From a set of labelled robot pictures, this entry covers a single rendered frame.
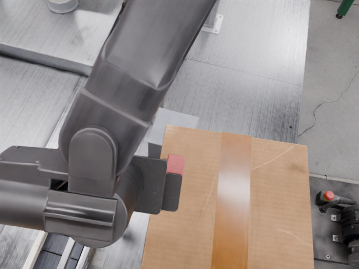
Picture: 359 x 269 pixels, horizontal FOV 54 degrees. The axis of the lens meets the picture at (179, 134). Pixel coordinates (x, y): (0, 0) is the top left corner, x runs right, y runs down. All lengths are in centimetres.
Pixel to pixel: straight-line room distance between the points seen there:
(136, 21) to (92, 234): 18
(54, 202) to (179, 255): 25
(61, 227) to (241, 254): 28
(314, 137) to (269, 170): 149
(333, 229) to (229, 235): 108
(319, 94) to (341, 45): 46
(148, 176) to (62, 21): 79
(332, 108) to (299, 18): 102
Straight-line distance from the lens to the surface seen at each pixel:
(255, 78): 107
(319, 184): 166
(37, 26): 113
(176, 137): 58
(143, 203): 42
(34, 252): 76
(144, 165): 40
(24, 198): 33
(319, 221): 157
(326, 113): 219
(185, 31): 26
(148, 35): 26
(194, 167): 56
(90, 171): 27
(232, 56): 111
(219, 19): 121
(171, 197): 43
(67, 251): 70
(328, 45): 255
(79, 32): 109
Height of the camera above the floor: 163
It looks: 60 degrees down
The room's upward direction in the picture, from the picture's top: 8 degrees clockwise
